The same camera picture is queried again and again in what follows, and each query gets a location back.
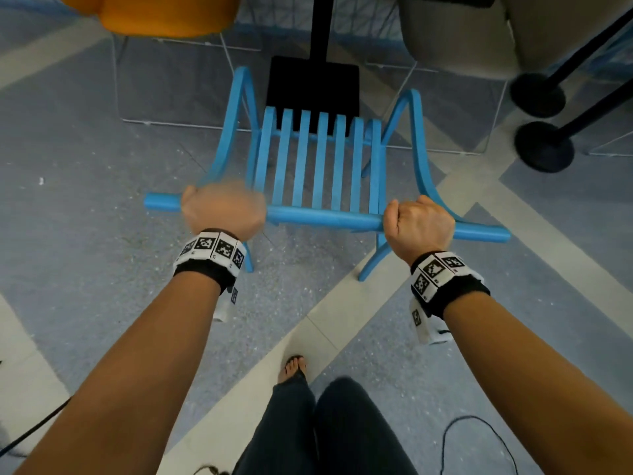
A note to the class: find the person's left hand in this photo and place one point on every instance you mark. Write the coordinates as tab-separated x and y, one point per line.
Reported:
222	212

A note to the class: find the person's left forearm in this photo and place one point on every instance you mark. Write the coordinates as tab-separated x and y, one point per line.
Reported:
133	380

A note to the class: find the left wrist marker band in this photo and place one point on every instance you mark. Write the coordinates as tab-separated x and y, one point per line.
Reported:
213	253

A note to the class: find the person's right hand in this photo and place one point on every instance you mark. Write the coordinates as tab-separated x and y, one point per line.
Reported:
420	232

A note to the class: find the person's left foot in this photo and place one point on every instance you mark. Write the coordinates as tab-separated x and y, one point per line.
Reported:
292	367

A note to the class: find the person's right thumb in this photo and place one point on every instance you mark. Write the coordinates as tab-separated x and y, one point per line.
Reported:
390	220

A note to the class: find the person's left fingers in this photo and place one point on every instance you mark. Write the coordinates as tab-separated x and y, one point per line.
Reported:
222	189

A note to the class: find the right wrist marker band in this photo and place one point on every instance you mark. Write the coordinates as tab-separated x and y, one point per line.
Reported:
440	279

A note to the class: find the black stanchion post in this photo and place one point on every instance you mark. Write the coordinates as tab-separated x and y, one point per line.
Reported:
538	96
544	147

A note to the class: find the person's right leg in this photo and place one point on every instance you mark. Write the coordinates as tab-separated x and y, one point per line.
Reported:
361	430

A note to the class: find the person's leg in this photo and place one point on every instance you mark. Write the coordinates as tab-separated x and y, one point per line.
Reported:
361	430
282	430

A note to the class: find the wrist marker band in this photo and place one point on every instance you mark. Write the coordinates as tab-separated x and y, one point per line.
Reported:
213	253
440	279

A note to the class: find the blue wooden slatted chair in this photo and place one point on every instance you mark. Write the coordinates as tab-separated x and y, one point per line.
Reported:
320	165

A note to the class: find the black pedestal table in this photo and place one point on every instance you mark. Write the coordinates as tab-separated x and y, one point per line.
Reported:
311	88

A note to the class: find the person's right forearm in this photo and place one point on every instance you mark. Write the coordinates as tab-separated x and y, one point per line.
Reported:
534	390

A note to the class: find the person's left leg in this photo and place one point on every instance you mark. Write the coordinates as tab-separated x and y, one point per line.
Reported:
282	430

